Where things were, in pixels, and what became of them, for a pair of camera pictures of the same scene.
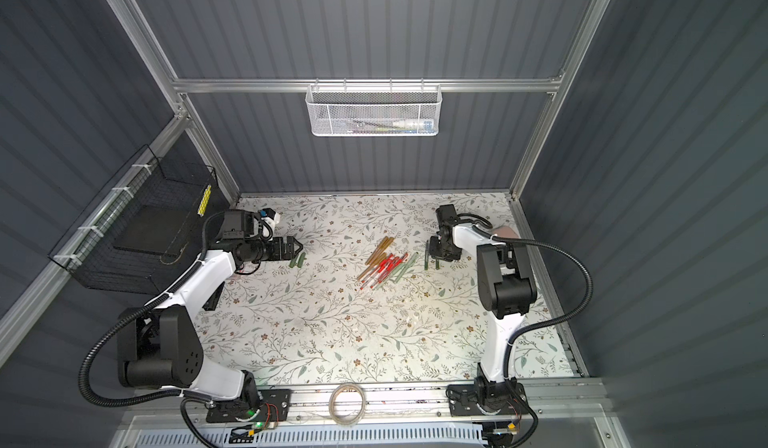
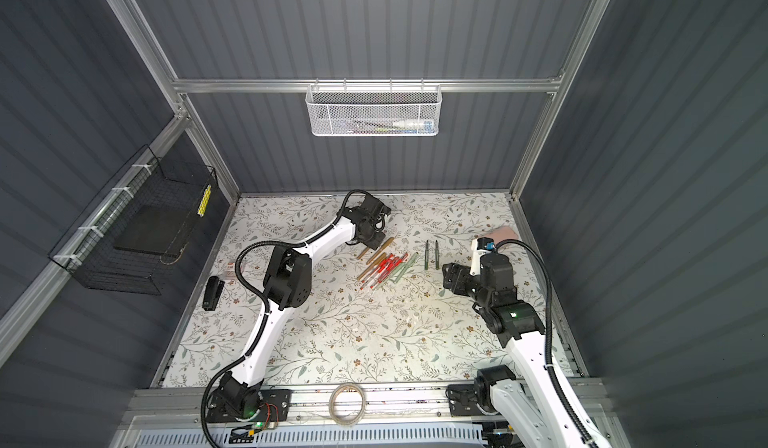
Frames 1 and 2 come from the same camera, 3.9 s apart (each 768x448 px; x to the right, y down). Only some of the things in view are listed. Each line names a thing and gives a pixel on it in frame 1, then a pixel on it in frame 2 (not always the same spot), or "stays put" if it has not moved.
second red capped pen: [381, 273] stays put
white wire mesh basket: [373, 110] stays put
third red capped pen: [382, 276] stays put
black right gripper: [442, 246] to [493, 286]
